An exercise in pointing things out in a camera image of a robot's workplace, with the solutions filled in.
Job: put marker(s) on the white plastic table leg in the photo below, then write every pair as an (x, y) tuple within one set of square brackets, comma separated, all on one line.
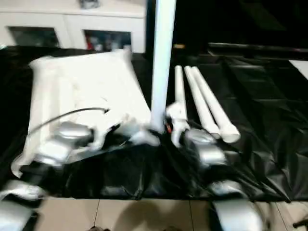
[(180, 86), (163, 60), (216, 108), (199, 101)]

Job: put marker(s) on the dark brown round object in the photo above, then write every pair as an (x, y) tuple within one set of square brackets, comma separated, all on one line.
[(97, 228)]

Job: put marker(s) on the black horizontal bar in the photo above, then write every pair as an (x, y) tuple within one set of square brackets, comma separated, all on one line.
[(252, 48)]

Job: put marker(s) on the red white bottle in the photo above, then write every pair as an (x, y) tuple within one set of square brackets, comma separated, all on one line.
[(90, 42)]

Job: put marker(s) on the dark object on cabinet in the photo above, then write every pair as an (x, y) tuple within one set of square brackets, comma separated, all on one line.
[(89, 3)]

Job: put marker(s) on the black backdrop cloth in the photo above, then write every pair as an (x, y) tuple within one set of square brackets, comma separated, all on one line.
[(240, 19)]

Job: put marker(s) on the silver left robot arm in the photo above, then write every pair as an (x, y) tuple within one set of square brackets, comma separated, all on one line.
[(69, 132)]

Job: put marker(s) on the black glossy mat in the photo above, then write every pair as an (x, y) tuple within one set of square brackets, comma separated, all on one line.
[(252, 108)]

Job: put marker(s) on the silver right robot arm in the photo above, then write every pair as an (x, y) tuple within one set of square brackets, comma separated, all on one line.
[(207, 154)]

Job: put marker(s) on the small white jar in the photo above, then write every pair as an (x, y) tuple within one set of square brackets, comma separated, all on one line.
[(127, 47)]

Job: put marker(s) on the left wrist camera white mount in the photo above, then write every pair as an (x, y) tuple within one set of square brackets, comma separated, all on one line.
[(101, 134)]

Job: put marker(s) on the white glass-door cabinet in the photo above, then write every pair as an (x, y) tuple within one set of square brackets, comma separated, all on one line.
[(72, 19)]

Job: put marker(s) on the small yellow label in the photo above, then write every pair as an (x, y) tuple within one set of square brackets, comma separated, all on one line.
[(179, 46)]

